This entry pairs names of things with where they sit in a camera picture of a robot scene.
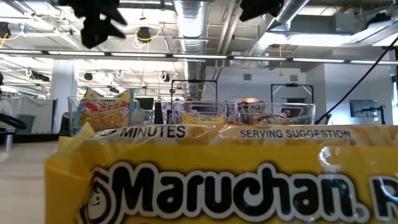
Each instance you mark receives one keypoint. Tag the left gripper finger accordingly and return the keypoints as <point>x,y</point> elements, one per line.
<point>115,17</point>
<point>116,33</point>

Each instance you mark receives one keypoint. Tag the black fire noodle pack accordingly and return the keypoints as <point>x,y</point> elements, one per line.
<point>243,110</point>
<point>267,120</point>

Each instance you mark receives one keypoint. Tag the yellow chicken ramen pack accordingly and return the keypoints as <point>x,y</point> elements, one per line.
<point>217,186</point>
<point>202,119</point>

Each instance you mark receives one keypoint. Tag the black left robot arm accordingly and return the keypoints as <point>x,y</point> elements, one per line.
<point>87,3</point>

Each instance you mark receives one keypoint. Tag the black monitor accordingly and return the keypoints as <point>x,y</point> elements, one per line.
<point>145,104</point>

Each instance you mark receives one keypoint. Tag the long linear ceiling light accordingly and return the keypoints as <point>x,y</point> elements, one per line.
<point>199,56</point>

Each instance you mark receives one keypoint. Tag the clear plastic bin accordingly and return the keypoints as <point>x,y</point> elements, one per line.
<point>202,107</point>
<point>72,124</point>
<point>308,113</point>

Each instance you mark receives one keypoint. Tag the grey office chair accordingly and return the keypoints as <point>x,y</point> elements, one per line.
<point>26,123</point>

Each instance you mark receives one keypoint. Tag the silver round duct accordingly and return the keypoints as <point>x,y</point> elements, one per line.
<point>262,46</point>
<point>189,25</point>

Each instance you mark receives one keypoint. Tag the grey rectangular duct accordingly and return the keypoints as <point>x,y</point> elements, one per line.
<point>311,23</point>

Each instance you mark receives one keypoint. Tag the black station frame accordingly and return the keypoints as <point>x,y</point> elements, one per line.
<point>194,81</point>
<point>292,85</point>

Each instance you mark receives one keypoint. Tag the grey partition wall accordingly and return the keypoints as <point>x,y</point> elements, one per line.
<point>34,107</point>

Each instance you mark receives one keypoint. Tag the black aluminium frame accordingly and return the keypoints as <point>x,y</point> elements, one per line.
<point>37,138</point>

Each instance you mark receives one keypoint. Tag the wall-mounted monitor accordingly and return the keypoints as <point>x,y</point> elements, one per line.
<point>363,108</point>

